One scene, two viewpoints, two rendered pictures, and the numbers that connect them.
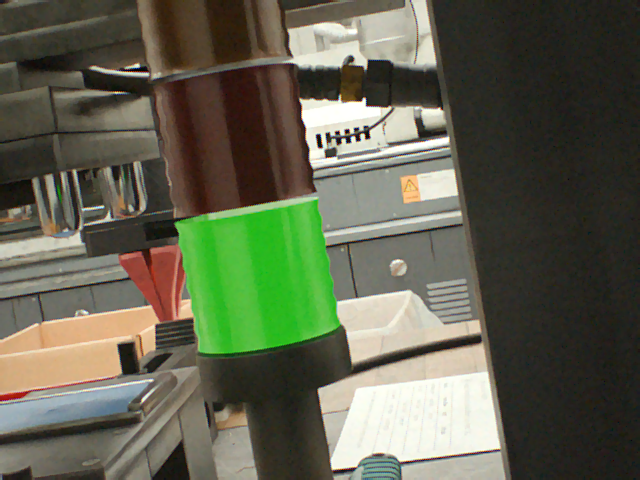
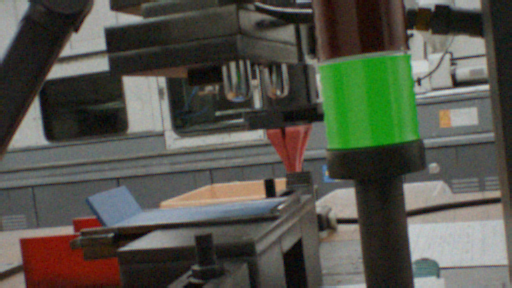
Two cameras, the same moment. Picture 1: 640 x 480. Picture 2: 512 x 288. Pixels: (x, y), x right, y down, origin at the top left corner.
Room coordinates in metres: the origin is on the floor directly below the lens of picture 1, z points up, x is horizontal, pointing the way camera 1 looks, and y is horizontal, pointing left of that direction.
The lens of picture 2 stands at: (0.01, 0.01, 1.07)
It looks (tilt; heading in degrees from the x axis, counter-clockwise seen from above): 3 degrees down; 10
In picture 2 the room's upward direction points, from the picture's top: 7 degrees counter-clockwise
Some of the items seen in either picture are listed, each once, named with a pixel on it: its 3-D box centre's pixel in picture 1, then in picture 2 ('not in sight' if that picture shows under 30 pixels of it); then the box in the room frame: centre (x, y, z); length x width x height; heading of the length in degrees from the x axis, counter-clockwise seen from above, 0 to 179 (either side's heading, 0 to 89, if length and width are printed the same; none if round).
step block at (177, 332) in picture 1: (178, 389); (298, 213); (0.82, 0.12, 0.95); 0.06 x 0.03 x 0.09; 174
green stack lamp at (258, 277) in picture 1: (258, 273); (368, 101); (0.31, 0.02, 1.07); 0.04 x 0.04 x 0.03
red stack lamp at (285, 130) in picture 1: (234, 140); (358, 15); (0.31, 0.02, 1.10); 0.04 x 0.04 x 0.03
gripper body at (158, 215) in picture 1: (146, 189); (285, 91); (0.93, 0.13, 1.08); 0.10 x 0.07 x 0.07; 83
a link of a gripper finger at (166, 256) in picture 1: (147, 280); (282, 148); (0.93, 0.14, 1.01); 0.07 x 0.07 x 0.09; 83
